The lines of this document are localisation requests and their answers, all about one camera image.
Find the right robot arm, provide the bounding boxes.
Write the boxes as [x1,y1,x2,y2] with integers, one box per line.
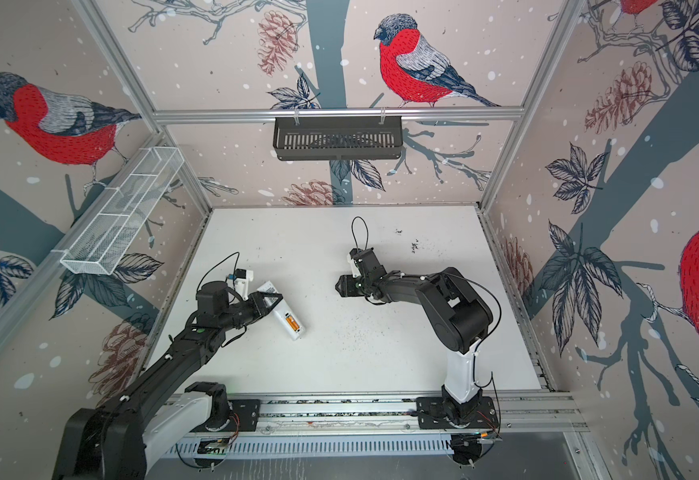
[335,247,497,430]

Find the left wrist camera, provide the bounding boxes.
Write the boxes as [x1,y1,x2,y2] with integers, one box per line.
[233,269,254,300]

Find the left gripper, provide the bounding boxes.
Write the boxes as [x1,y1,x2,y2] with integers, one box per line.
[218,290,282,332]

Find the white mesh wall shelf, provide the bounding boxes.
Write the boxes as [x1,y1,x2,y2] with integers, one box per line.
[60,146,184,275]

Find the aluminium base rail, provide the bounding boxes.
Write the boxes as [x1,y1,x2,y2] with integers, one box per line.
[173,390,589,440]

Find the camera cable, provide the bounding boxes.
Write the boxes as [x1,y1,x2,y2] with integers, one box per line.
[350,216,371,250]
[195,251,242,295]

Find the white remote control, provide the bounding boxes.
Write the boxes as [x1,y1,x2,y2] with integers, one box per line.
[257,281,304,341]

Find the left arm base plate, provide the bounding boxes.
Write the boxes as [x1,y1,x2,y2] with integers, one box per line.
[194,399,261,434]

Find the right camera cable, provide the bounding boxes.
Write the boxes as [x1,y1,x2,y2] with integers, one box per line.
[350,216,371,250]

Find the left camera cable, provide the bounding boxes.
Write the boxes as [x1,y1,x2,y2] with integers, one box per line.
[195,251,242,295]

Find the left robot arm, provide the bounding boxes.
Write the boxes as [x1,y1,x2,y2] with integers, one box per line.
[52,281,283,479]

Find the black wall basket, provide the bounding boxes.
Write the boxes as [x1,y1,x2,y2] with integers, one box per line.
[272,116,403,161]

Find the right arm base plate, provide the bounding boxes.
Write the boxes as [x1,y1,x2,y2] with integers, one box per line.
[415,396,499,430]

